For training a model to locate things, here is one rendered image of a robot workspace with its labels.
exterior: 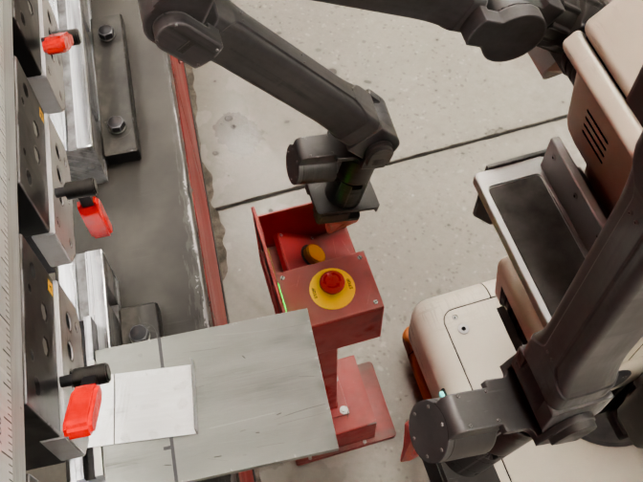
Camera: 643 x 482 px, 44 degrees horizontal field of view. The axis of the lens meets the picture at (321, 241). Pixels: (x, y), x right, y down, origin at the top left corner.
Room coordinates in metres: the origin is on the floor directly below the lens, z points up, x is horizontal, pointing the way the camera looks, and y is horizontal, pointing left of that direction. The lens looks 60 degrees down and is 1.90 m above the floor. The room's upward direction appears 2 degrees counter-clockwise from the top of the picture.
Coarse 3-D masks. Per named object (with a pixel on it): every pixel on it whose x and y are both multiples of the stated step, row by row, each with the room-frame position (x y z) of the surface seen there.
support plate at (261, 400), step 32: (256, 320) 0.41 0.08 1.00; (288, 320) 0.41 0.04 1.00; (96, 352) 0.37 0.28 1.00; (128, 352) 0.37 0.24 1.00; (192, 352) 0.37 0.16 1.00; (224, 352) 0.37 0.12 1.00; (256, 352) 0.37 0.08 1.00; (288, 352) 0.37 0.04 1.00; (224, 384) 0.33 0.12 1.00; (256, 384) 0.33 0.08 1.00; (288, 384) 0.32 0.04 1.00; (320, 384) 0.32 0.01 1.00; (224, 416) 0.29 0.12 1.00; (256, 416) 0.29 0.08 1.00; (288, 416) 0.29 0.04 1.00; (320, 416) 0.29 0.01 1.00; (128, 448) 0.25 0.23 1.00; (160, 448) 0.25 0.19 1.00; (192, 448) 0.25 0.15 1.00; (224, 448) 0.25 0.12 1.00; (256, 448) 0.25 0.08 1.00; (288, 448) 0.25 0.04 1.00; (320, 448) 0.25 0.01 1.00; (128, 480) 0.22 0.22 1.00; (160, 480) 0.22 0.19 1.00; (192, 480) 0.22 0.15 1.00
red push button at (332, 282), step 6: (324, 276) 0.57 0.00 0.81; (330, 276) 0.56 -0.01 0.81; (336, 276) 0.56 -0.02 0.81; (342, 276) 0.57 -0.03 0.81; (324, 282) 0.56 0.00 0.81; (330, 282) 0.55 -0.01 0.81; (336, 282) 0.55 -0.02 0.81; (342, 282) 0.56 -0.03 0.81; (324, 288) 0.55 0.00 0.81; (330, 288) 0.55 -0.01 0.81; (336, 288) 0.55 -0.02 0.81; (342, 288) 0.55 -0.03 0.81; (330, 294) 0.55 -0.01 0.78
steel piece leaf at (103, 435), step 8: (112, 376) 0.34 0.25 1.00; (104, 384) 0.33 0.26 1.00; (112, 384) 0.33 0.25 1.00; (104, 392) 0.32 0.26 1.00; (112, 392) 0.32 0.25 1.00; (104, 400) 0.31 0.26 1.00; (112, 400) 0.31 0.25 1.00; (104, 408) 0.30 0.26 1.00; (112, 408) 0.30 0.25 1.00; (104, 416) 0.29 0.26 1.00; (112, 416) 0.29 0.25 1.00; (104, 424) 0.28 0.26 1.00; (112, 424) 0.28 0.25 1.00; (96, 432) 0.27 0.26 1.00; (104, 432) 0.27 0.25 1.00; (112, 432) 0.27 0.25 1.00; (96, 440) 0.26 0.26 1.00; (104, 440) 0.26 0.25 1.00; (112, 440) 0.26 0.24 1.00
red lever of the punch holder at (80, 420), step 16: (80, 368) 0.25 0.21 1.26; (96, 368) 0.25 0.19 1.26; (64, 384) 0.24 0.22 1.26; (80, 384) 0.23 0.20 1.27; (96, 384) 0.23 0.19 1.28; (80, 400) 0.21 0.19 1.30; (96, 400) 0.21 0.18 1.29; (80, 416) 0.19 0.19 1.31; (96, 416) 0.20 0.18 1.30; (64, 432) 0.18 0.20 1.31; (80, 432) 0.18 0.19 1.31
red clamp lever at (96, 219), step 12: (84, 180) 0.45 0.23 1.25; (60, 192) 0.44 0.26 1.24; (72, 192) 0.44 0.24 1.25; (84, 192) 0.44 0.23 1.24; (96, 192) 0.44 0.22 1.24; (84, 204) 0.44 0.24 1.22; (96, 204) 0.45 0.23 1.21; (84, 216) 0.44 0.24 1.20; (96, 216) 0.44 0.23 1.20; (96, 228) 0.44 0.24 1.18; (108, 228) 0.45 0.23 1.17
